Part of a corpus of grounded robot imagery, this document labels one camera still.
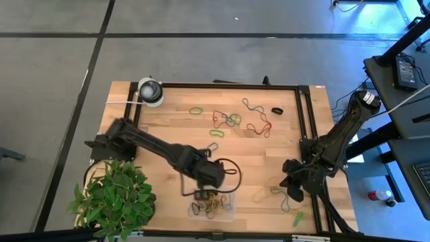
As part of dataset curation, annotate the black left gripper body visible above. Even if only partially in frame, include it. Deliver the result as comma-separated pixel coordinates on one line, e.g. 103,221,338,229
193,157,226,190

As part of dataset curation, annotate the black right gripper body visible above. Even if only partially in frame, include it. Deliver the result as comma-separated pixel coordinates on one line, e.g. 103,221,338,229
282,158,325,196

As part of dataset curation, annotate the long blue-green rubber band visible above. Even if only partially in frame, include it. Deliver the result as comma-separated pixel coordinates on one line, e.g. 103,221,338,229
270,187,291,214
242,97,266,114

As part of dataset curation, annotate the long red rubber band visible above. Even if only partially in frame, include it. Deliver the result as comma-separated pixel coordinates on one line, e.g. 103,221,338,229
246,112,273,138

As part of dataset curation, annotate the clear plastic bin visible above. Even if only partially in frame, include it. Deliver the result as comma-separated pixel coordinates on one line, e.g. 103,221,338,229
187,188,237,223

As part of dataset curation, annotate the white box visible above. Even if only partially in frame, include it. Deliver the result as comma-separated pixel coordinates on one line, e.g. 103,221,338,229
349,132,366,164

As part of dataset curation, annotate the red capped plastic bottle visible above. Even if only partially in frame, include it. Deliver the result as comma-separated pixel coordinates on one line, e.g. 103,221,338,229
367,189,393,202

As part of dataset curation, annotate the black desk crossbar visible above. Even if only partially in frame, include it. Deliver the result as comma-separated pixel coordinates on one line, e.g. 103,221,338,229
345,120,403,161

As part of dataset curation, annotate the black desk foot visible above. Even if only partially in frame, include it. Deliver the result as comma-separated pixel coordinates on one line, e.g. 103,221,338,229
381,150,406,203

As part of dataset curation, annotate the green leafy plant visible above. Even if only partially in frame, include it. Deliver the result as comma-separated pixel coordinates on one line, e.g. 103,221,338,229
66,160,157,242

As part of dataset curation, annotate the black desk top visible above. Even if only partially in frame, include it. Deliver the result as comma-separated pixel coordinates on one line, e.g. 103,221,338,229
363,55,430,140
388,137,430,221

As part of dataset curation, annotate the white round lamp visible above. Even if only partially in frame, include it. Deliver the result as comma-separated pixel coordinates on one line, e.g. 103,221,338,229
137,77,165,108

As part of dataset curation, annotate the black keyboard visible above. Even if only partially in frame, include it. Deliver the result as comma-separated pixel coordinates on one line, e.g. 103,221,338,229
412,160,430,198

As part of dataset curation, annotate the black power adapter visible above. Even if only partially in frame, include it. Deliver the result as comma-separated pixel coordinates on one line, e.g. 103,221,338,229
393,55,420,93

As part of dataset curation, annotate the black slanted pole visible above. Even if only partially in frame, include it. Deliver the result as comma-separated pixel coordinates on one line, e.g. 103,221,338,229
374,15,430,67

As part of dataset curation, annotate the grey chair leg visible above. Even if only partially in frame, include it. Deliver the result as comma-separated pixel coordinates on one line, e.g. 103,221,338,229
0,146,27,163

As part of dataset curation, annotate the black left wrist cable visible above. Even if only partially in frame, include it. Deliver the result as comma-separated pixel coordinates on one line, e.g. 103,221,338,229
181,157,243,198

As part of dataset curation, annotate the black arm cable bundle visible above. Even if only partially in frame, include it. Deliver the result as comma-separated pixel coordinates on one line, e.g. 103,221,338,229
307,188,359,235

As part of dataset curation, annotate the black table edge rail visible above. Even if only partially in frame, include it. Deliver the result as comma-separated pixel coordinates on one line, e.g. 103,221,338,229
0,228,430,242

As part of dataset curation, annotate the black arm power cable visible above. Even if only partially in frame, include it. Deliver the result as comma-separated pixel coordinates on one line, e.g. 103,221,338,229
83,160,99,190

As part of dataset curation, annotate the thick white cable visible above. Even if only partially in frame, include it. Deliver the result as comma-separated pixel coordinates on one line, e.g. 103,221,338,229
381,83,430,117

